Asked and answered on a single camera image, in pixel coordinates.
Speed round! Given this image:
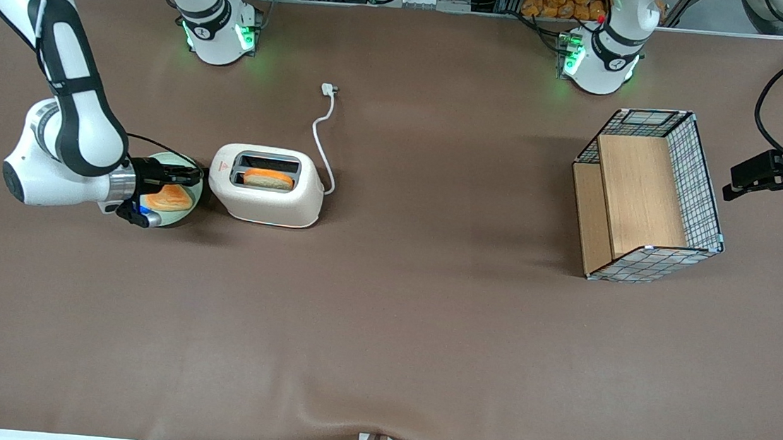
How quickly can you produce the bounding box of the bag of orange bread rolls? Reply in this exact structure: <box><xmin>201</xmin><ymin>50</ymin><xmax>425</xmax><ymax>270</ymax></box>
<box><xmin>519</xmin><ymin>0</ymin><xmax>610</xmax><ymax>25</ymax></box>

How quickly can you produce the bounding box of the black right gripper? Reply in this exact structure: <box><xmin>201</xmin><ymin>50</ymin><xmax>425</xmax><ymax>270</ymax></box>
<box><xmin>127</xmin><ymin>155</ymin><xmax>205</xmax><ymax>198</ymax></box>

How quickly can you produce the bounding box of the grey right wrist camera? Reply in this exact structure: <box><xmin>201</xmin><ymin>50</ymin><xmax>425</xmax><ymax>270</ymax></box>
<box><xmin>114</xmin><ymin>199</ymin><xmax>164</xmax><ymax>230</ymax></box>

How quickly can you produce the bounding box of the bread slice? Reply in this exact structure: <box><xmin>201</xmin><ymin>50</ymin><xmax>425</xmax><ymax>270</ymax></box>
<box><xmin>242</xmin><ymin>167</ymin><xmax>295</xmax><ymax>191</ymax></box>

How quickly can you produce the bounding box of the wire grid basket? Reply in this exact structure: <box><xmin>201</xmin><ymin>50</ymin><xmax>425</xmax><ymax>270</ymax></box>
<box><xmin>562</xmin><ymin>102</ymin><xmax>736</xmax><ymax>292</ymax></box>

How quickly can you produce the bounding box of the white power cord with plug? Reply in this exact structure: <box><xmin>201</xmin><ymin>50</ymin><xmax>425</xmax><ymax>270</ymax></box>
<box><xmin>306</xmin><ymin>82</ymin><xmax>345</xmax><ymax>196</ymax></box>

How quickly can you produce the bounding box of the wooden step shelf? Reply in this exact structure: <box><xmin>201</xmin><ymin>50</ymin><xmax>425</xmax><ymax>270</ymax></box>
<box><xmin>563</xmin><ymin>130</ymin><xmax>697</xmax><ymax>284</ymax></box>

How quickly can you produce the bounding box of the orange triangular pastry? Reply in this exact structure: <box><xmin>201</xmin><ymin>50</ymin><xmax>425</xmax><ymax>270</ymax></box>
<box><xmin>139</xmin><ymin>182</ymin><xmax>195</xmax><ymax>215</ymax></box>

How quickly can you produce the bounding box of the white two-slot toaster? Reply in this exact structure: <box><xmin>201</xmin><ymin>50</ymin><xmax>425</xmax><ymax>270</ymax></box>
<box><xmin>205</xmin><ymin>141</ymin><xmax>329</xmax><ymax>231</ymax></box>

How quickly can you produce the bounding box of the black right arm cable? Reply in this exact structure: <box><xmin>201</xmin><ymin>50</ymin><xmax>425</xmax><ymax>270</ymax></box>
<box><xmin>23</xmin><ymin>0</ymin><xmax>215</xmax><ymax>170</ymax></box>

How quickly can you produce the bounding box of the pale green round plate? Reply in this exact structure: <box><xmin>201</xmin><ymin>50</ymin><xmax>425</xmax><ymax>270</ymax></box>
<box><xmin>136</xmin><ymin>149</ymin><xmax>207</xmax><ymax>232</ymax></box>

